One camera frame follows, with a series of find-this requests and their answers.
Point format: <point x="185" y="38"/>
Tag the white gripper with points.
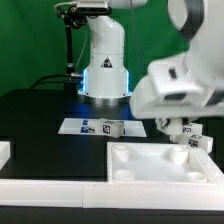
<point x="167" y="91"/>

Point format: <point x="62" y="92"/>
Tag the white square tabletop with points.
<point x="150" y="162"/>

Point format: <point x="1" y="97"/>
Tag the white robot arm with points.
<point x="201" y="22"/>

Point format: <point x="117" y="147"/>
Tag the white tag base sheet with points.
<point x="81" y="126"/>

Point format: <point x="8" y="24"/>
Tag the white U-shaped fence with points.
<point x="117" y="194"/>

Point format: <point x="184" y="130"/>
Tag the black camera on stand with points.
<point x="75" y="14"/>

